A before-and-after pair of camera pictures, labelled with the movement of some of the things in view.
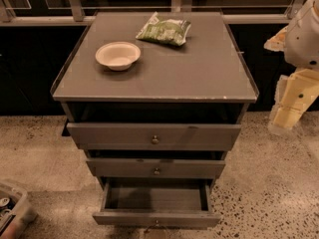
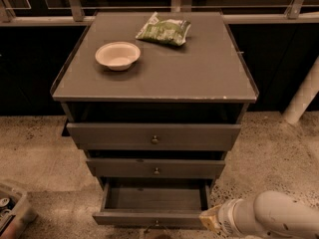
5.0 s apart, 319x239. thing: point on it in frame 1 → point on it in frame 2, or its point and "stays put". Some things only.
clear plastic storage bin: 13,218 stays put
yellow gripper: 303,43 → 228,216
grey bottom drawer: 160,202 stays put
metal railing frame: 180,3 stays put
